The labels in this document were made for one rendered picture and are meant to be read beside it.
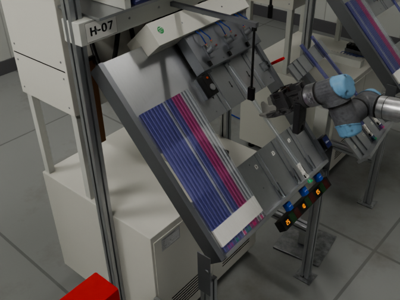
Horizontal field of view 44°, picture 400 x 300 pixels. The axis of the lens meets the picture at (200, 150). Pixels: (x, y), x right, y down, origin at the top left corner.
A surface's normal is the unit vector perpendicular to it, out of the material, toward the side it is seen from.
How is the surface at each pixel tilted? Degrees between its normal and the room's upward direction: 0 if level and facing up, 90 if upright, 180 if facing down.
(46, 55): 90
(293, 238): 0
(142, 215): 0
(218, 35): 48
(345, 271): 0
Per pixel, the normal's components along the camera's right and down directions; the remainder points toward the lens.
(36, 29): -0.64, 0.44
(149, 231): -0.02, -0.83
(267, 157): 0.56, -0.30
